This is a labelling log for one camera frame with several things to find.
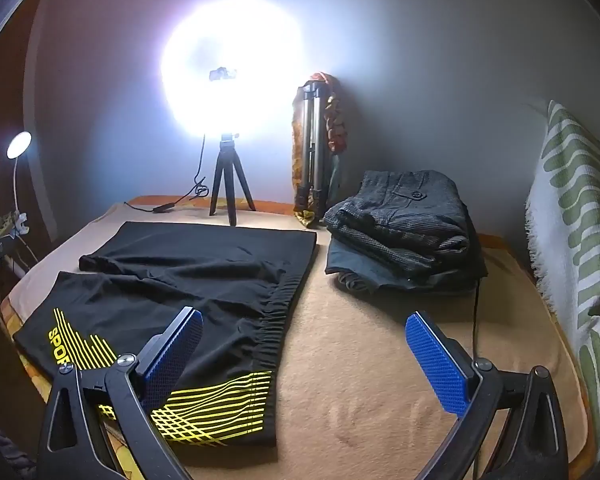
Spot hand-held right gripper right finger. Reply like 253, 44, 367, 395
405, 311, 570, 480

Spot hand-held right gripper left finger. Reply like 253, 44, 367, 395
37, 306, 204, 480

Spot black yellow-striped pants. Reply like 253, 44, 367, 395
14, 221, 318, 448

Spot dark folded pants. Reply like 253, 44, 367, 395
325, 234, 489, 293

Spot grey checked folded pants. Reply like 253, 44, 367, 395
324, 170, 473, 277

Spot beige blanket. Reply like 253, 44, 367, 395
0, 202, 595, 480

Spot orange patterned bedsheet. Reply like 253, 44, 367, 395
0, 194, 508, 480

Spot black tripod legs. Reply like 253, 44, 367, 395
209, 132, 257, 227

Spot folded silver tripod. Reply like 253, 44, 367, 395
295, 81, 337, 216

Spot small white clip lamp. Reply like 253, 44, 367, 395
6, 131, 33, 233

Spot orange patterned cloth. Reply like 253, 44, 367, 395
291, 72, 351, 228

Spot thin black cable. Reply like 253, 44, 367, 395
471, 280, 481, 363

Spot ring light black cable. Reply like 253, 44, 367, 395
125, 132, 211, 213

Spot bright ring light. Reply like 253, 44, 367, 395
160, 0, 305, 136

